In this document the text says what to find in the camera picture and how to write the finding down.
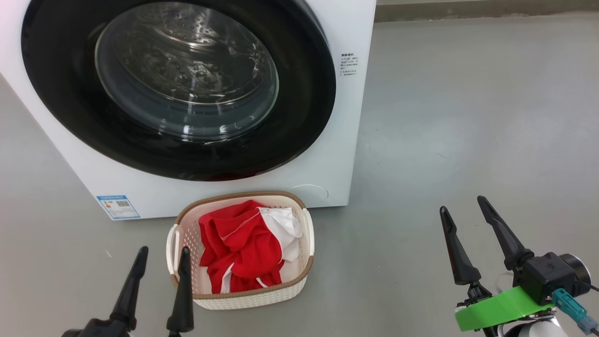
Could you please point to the small printed text label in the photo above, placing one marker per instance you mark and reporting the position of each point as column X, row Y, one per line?
column 349, row 64

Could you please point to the stainless steel washing machine drum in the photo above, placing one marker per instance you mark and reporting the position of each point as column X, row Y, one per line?
column 187, row 70

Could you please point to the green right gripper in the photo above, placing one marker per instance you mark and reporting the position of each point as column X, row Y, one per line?
column 500, row 309

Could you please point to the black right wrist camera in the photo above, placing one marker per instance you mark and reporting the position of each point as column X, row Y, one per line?
column 547, row 276

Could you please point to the grey skirting board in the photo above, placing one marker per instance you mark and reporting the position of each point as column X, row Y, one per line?
column 468, row 10

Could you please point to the red and white garment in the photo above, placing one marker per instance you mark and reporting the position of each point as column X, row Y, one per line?
column 243, row 252

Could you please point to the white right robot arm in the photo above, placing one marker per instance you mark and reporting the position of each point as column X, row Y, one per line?
column 538, row 330

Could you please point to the black round washer door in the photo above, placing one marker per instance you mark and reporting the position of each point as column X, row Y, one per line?
column 56, row 93

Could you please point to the white front-load washing machine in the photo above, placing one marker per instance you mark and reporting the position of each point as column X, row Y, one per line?
column 318, row 178

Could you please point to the blue energy label sticker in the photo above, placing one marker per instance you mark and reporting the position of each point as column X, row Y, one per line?
column 118, row 207

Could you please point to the round white filter cover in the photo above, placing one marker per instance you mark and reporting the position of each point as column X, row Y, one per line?
column 313, row 193

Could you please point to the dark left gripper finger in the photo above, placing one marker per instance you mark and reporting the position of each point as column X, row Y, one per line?
column 183, row 299
column 131, row 295

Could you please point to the cream basket with brown rim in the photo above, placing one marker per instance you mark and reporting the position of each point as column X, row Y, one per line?
column 248, row 299

